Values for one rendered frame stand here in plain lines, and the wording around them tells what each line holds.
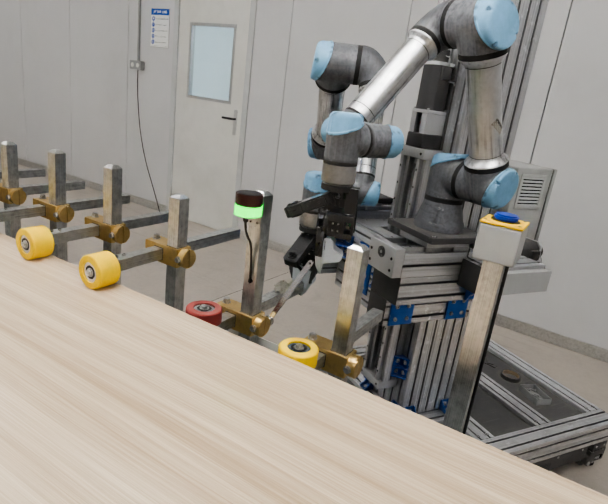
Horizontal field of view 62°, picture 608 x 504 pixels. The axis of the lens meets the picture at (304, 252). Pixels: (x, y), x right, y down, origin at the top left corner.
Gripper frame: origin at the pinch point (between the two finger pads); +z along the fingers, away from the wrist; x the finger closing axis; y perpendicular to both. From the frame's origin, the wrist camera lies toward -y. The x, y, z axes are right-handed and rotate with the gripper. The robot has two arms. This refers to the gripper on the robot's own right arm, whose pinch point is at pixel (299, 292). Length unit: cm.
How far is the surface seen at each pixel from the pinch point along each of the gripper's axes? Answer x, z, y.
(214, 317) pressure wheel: -3.7, -7.9, -42.6
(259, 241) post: -5.5, -23.5, -31.1
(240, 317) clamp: -2.9, -3.9, -32.0
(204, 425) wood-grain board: -27, -8, -71
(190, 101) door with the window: 283, -30, 248
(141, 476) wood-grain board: -28, -9, -84
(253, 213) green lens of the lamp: -6.4, -30.8, -35.5
